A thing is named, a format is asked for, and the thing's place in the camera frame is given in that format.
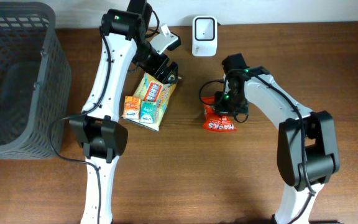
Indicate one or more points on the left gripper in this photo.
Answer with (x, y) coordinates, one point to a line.
(165, 70)

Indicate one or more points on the orange tissue pack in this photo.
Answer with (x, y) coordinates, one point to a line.
(132, 107)

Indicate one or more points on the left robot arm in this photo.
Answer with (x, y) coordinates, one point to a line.
(125, 40)

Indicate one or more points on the red snack bag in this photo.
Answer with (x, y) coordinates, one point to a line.
(214, 122)

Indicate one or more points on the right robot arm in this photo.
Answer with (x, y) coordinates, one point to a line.
(307, 151)

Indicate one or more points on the white barcode scanner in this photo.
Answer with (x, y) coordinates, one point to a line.
(204, 36)

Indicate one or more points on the green tissue pack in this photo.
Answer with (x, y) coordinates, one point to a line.
(148, 112)

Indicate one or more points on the dark grey plastic basket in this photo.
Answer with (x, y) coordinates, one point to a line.
(35, 81)

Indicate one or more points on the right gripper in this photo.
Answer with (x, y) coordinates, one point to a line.
(221, 107)

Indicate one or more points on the yellow snack bag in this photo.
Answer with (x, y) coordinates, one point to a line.
(150, 89)

